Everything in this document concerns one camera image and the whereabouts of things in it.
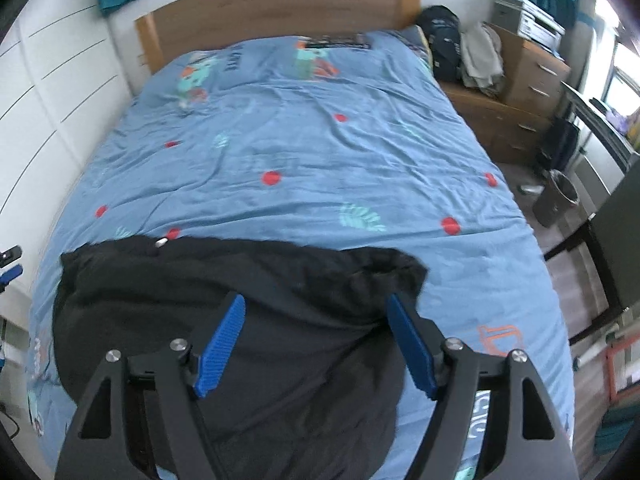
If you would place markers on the orange frame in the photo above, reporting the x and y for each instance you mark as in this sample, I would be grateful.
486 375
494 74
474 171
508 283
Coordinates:
612 370

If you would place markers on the wooden dresser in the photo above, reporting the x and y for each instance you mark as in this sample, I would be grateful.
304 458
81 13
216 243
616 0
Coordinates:
530 85

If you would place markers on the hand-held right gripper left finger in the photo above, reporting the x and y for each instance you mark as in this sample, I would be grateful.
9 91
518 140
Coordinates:
220 350

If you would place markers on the blue printed duvet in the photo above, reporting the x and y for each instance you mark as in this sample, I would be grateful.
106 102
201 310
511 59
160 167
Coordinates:
310 160

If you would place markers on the side window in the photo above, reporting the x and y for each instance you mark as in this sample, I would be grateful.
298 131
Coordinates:
622 70

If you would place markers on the black garment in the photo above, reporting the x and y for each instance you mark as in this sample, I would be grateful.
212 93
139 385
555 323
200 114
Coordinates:
280 320

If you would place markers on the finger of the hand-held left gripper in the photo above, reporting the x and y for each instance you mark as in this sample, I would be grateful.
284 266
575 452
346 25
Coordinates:
11 256
12 274

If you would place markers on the black bag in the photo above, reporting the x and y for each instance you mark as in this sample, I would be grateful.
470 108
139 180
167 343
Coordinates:
560 145

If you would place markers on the dark blue backpack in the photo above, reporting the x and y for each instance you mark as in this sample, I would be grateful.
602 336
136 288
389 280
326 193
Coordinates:
442 42

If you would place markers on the wooden headboard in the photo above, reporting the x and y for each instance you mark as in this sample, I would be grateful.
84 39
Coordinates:
280 7

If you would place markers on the black table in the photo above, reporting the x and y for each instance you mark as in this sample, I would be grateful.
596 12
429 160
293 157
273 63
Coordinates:
615 240

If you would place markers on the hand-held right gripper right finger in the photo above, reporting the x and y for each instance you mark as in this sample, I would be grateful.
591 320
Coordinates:
412 350

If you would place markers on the white printer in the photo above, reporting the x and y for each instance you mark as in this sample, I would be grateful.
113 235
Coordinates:
525 17

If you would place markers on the white wardrobe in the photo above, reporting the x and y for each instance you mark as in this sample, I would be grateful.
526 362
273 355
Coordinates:
55 95

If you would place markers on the grey trash bin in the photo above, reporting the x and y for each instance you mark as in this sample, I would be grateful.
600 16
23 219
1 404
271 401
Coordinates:
557 195

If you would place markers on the teal cloth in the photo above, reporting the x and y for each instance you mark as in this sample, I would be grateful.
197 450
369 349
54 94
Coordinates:
617 430

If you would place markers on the beige cloth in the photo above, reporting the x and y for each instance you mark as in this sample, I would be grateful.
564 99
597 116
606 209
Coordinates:
482 57

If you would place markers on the grey desk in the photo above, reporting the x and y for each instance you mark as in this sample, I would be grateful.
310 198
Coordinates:
600 130

